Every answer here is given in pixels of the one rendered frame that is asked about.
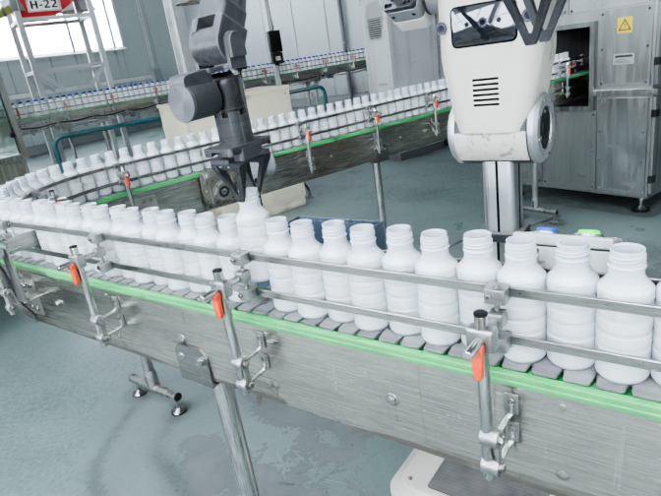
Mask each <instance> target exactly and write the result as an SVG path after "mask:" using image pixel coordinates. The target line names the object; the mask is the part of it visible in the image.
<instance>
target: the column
mask: <svg viewBox="0 0 661 496"><path fill-rule="evenodd" d="M162 2H163V6H164V11H165V15H166V19H167V23H168V27H169V31H170V36H171V40H172V45H173V49H174V53H175V58H176V62H177V66H178V71H179V75H180V74H184V73H187V72H190V71H196V68H195V64H194V59H193V57H192V55H191V53H190V49H189V36H188V32H187V28H186V23H185V19H184V14H183V10H182V6H175V4H176V2H177V0H162Z"/></svg>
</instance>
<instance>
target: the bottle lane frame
mask: <svg viewBox="0 0 661 496"><path fill-rule="evenodd" d="M15 265H16V268H17V270H18V273H19V274H23V276H24V278H27V279H32V280H33V281H34V284H35V287H36V289H37V291H38V292H42V293H44V295H43V296H40V297H39V298H40V301H41V303H42V306H43V309H44V312H45V316H43V315H40V314H37V313H35V314H36V315H37V317H38V319H39V322H42V323H45V324H48V325H51V326H54V327H57V328H60V329H63V330H65V331H68V332H71V333H74V334H77V335H80V336H83V337H86V338H89V339H92V340H95V341H96V338H95V337H96V334H97V332H96V329H95V326H94V325H93V324H92V323H91V322H90V317H91V314H90V309H89V306H88V303H87V300H86V297H85V294H84V291H83V288H82V285H81V282H80V283H79V284H74V281H73V278H72V276H71V274H70V273H66V272H61V271H60V272H59V271H58V270H52V269H51V268H50V269H47V268H44V267H39V266H37V265H30V264H26V263H16V264H15ZM88 280H89V283H90V289H91V292H92V295H93V298H94V301H95V304H96V307H97V310H98V313H99V315H102V316H103V315H105V314H107V313H109V312H111V311H113V310H114V309H115V307H114V304H113V302H112V297H111V296H116V297H117V299H118V302H119V305H120V309H118V310H117V311H116V312H115V313H114V314H112V315H110V316H108V317H106V318H105V324H104V325H105V328H106V331H107V332H108V333H109V332H111V331H113V330H115V329H117V328H118V327H119V326H120V323H119V320H118V318H117V313H119V314H122V315H123V318H124V321H125V325H126V326H123V328H122V329H121V330H120V331H118V332H116V333H114V334H113V335H111V340H110V342H109V345H112V346H115V347H118V348H121V349H124V350H126V351H129V352H132V353H135V354H138V355H140V356H143V357H146V358H149V359H152V360H155V361H158V362H161V363H164V364H167V365H170V366H173V367H176V368H179V369H180V366H179V363H178V359H177V356H176V352H175V346H176V344H177V343H178V342H181V343H185V344H188V345H191V346H195V347H198V348H201V349H202V351H203V352H204V353H205V354H206V356H207V357H208V359H209V363H210V370H211V374H212V377H213V380H214V381H216V382H219V383H222V384H225V385H228V386H231V387H234V388H237V387H236V381H237V379H238V378H237V374H236V370H235V368H233V367H232V366H231V359H232V353H231V349H230V344H229V340H228V336H227V332H226V329H225V324H224V320H223V317H222V318H221V319H217V317H216V315H215V312H214V308H213V305H212V304H210V302H208V303H205V302H204V303H203V302H201V301H198V300H197V299H195V300H192V299H187V298H185V297H184V296H183V297H178V296H173V295H172V294H164V293H161V291H160V292H155V291H151V290H149V289H141V288H139V287H132V286H129V284H128V285H124V284H120V283H119V282H117V283H115V282H110V281H109V280H108V281H106V280H101V279H93V278H92V277H88ZM231 312H232V316H233V320H234V325H235V329H236V333H237V338H238V341H239V345H240V350H241V354H242V355H243V356H248V355H249V354H250V353H252V352H253V351H255V350H256V349H257V348H258V344H257V339H256V335H255V331H257V332H261V333H264V338H265V343H266V347H263V348H262V349H261V350H260V352H262V353H266V354H267V355H268V357H269V362H270V369H267V370H266V371H265V372H264V374H262V375H261V376H260V377H259V378H257V379H256V380H255V381H254V382H255V385H254V388H253V390H252V391H251V392H250V393H251V394H254V395H257V396H260V397H263V398H266V399H269V400H272V401H275V402H278V403H283V404H286V405H289V406H292V407H295V408H298V409H301V410H304V411H307V412H310V413H312V414H315V415H317V416H320V417H323V418H326V419H329V420H332V421H335V422H338V423H341V424H344V425H347V426H350V427H353V428H356V429H359V430H362V431H365V432H368V433H371V434H374V435H376V436H379V437H382V438H385V439H388V440H391V441H394V442H396V443H399V444H402V445H405V446H408V447H411V448H414V449H417V450H420V451H423V452H426V453H429V454H432V455H435V456H437V457H440V458H443V459H446V460H449V461H452V462H455V463H458V464H461V465H466V466H469V467H472V468H475V469H478V470H481V468H480V465H481V460H482V449H481V445H480V444H479V433H480V415H479V400H478V383H477V381H476V380H475V379H474V377H473V372H472V363H471V361H467V360H465V359H461V358H456V357H452V356H449V351H450V349H449V350H448V351H446V352H445V353H444V354H438V353H435V352H430V351H425V350H424V346H425V344H424V345H423V346H422V347H420V348H418V349H416V348H412V347H407V346H403V345H401V344H400V343H401V341H402V340H403V339H402V340H401V341H399V342H398V343H396V344H393V343H389V342H384V341H379V337H380V336H378V337H377V338H375V339H373V340H372V339H367V338H362V337H358V333H359V332H360V331H359V332H357V333H356V334H354V335H350V334H345V333H341V332H339V331H338V329H339V328H337V329H336V330H334V331H331V330H327V329H322V328H320V324H319V325H318V326H316V327H313V326H309V325H304V324H302V322H301V321H300V322H298V323H295V322H290V321H286V320H284V317H283V318H281V319H277V318H273V317H269V314H267V315H259V314H255V313H253V311H251V312H246V311H241V310H238V307H237V308H235V309H232V308H231ZM260 352H259V353H257V354H256V355H255V356H253V357H252V358H251V359H249V360H250V365H249V372H250V376H251V378H252V377H253V376H255V375H256V374H257V373H258V372H260V371H261V370H262V369H263V366H262V361H261V357H260ZM490 370H491V390H492V409H493V427H494V428H499V426H500V424H501V423H502V421H503V419H504V417H505V416H506V415H507V414H508V413H507V412H505V392H507V393H511V394H516V395H518V409H519V415H516V414H514V415H513V417H512V418H511V421H514V422H518V423H519V442H514V443H513V445H512V446H511V448H510V450H509V452H508V454H507V456H506V457H505V459H504V464H506V465H507V470H506V472H505V473H502V474H501V476H499V477H500V478H503V479H506V480H509V481H512V482H515V483H518V484H521V485H524V486H527V487H530V488H533V489H536V490H539V491H542V492H545V493H548V494H551V495H554V496H661V403H660V402H656V401H651V400H646V399H642V398H637V397H634V396H633V395H632V391H631V389H630V387H629V388H628V389H627V391H626V392H625V393H624V394H619V393H614V392H610V391H605V390H601V389H597V388H596V381H595V380H594V381H593V382H592V383H591V384H590V385H589V386H582V385H579V384H574V383H570V382H565V381H564V380H563V376H564V375H563V373H561V374H560V375H559V376H558V378H557V379H551V378H547V377H542V376H538V375H533V374H532V373H531V371H532V367H531V366H530V367H529V368H528V369H527V370H526V371H525V372H519V371H515V370H510V369H507V368H503V360H502V361H501V362H500V363H499V364H498V365H496V366H493V365H490Z"/></svg>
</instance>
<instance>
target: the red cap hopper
mask: <svg viewBox="0 0 661 496"><path fill-rule="evenodd" d="M85 1H86V4H87V8H88V13H82V12H81V8H80V5H79V1H78V0H20V2H21V3H22V5H23V6H24V7H25V11H20V9H19V11H14V13H10V14H9V15H7V17H6V18H7V22H8V25H9V28H10V31H11V34H12V37H13V40H14V42H15V45H16V49H17V52H18V55H19V58H20V61H21V64H22V67H23V70H24V73H25V77H26V80H27V83H28V86H29V89H30V94H31V97H32V99H37V102H38V103H39V100H38V97H37V93H36V90H35V87H34V84H33V81H32V80H34V81H35V83H36V86H37V89H38V92H39V95H40V98H44V100H45V102H48V99H47V96H46V93H45V90H44V88H47V89H48V90H50V91H52V92H53V93H55V91H56V90H54V89H53V88H52V87H50V86H49V85H47V84H46V83H44V82H43V81H42V80H41V78H40V77H42V78H43V79H45V80H46V81H48V82H50V83H51V84H53V85H54V86H56V87H57V88H59V89H61V90H62V91H65V90H66V88H65V87H63V86H61V85H60V84H58V83H57V82H55V81H54V80H52V79H51V78H49V77H47V76H46V75H45V74H52V73H59V72H67V71H74V70H82V69H88V70H87V71H86V73H85V75H84V76H83V78H82V79H81V81H80V83H79V84H78V86H77V88H79V89H81V87H82V85H83V84H84V82H85V81H86V79H87V77H88V76H89V74H90V72H92V75H93V78H92V80H91V82H90V84H89V86H91V87H93V85H94V83H95V86H96V89H97V93H99V91H98V90H101V89H102V86H101V82H100V78H99V75H100V74H101V72H102V70H103V69H104V73H105V76H106V80H107V84H108V86H109V90H110V91H111V92H112V89H111V88H114V87H115V86H114V82H113V78H112V75H111V71H110V67H109V64H108V60H107V56H106V52H105V49H104V45H103V41H102V38H101V34H100V30H99V26H98V23H97V19H96V15H95V12H94V8H93V4H92V1H91V0H85ZM72 2H73V6H74V9H75V13H76V14H65V15H57V14H58V13H60V12H61V11H62V10H63V9H65V8H66V7H67V6H68V5H70V4H71V3H72ZM12 15H13V16H14V18H15V19H16V20H15V21H14V20H13V17H12ZM68 18H77V19H76V20H66V21H55V22H44V21H49V20H56V19H68ZM87 19H90V22H91V25H92V29H93V33H94V36H95V40H96V44H97V47H98V51H99V55H100V58H101V62H95V61H94V58H93V54H92V50H91V47H90V41H89V37H88V33H87V30H86V26H85V23H84V21H86V20H87ZM34 22H44V23H34ZM24 23H32V24H24ZM75 23H79V27H80V31H81V34H82V38H83V41H84V45H85V48H86V52H87V56H88V59H89V62H90V63H86V64H79V65H71V66H63V67H55V68H48V69H40V70H38V68H37V65H36V62H35V59H34V56H33V52H32V49H31V46H30V41H29V37H28V34H27V31H26V28H32V27H43V26H54V25H65V24H75ZM17 29H19V31H20V34H21V37H22V40H23V44H24V47H25V50H26V53H27V56H28V59H29V62H30V67H31V71H30V69H29V66H28V63H27V60H26V57H25V53H24V51H23V48H22V45H21V42H20V39H19V36H18V32H17ZM99 66H100V67H99ZM96 67H99V69H98V70H97V69H96ZM50 130H51V133H52V136H53V140H54V139H55V137H57V136H58V131H57V129H55V128H54V127H51V128H50ZM120 130H121V134H122V138H123V141H124V145H125V148H127V149H128V151H129V155H130V156H131V157H133V152H132V148H131V144H130V141H129V137H128V133H127V130H126V127H122V128H120ZM42 132H43V135H44V138H45V141H46V144H47V146H48V149H49V152H50V155H51V159H52V162H53V165H57V162H56V158H55V155H54V152H53V150H52V141H51V137H50V134H49V131H48V128H47V129H44V130H42ZM108 132H109V136H110V139H111V143H112V146H113V150H114V152H115V156H116V159H117V160H119V158H120V154H119V147H118V143H117V140H116V136H115V133H114V129H112V130H108ZM58 151H59V154H60V156H61V159H62V162H66V161H67V159H66V157H65V154H64V151H63V147H62V144H61V141H59V143H58Z"/></svg>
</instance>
